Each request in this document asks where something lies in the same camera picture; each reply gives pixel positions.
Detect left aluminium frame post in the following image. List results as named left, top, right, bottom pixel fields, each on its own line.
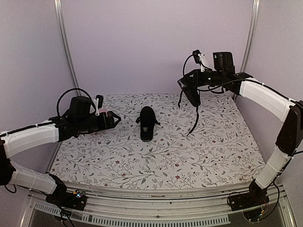
left=53, top=0, right=79, bottom=88

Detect aluminium frame post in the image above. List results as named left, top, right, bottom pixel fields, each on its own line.
left=232, top=0, right=261, bottom=101
left=53, top=0, right=79, bottom=88

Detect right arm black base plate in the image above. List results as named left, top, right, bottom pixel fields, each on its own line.
left=227, top=190, right=269, bottom=211

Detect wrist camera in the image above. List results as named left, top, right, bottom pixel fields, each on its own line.
left=192, top=50, right=212, bottom=72
left=90, top=95, right=104, bottom=116

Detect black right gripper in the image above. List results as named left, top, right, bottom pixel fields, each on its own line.
left=185, top=69, right=225, bottom=87

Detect pink plastic plate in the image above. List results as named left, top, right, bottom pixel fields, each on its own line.
left=99, top=109, right=111, bottom=116

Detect floral patterned table mat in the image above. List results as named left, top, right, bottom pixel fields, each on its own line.
left=50, top=93, right=265, bottom=190

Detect black canvas shoe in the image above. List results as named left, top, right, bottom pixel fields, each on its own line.
left=136, top=106, right=160, bottom=142
left=177, top=77, right=201, bottom=107

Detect right aluminium frame post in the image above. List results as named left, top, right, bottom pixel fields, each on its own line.
left=232, top=0, right=261, bottom=101

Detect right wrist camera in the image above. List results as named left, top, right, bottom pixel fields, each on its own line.
left=192, top=50, right=212, bottom=72

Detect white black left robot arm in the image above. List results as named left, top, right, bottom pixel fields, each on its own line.
left=0, top=96, right=121, bottom=205

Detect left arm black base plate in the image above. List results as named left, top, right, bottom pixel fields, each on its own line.
left=45, top=190, right=87, bottom=211

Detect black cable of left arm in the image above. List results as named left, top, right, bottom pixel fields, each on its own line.
left=56, top=88, right=93, bottom=116

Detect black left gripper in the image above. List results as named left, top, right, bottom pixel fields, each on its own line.
left=77, top=110, right=121, bottom=133

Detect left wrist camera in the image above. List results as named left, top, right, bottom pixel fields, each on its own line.
left=90, top=95, right=104, bottom=116

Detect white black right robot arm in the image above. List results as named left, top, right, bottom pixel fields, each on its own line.
left=178, top=50, right=303, bottom=206

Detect aluminium front rail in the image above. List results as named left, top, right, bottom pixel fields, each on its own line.
left=20, top=183, right=299, bottom=227

